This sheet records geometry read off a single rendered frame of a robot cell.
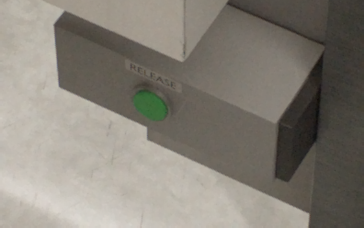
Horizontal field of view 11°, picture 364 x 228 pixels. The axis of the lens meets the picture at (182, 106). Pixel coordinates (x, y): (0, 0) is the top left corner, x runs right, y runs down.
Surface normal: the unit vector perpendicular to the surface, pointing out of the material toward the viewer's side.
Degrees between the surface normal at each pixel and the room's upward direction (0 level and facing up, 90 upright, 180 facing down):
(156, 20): 90
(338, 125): 90
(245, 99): 0
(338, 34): 90
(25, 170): 0
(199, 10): 90
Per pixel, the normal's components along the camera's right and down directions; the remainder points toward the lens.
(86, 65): -0.49, 0.69
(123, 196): 0.00, -0.61
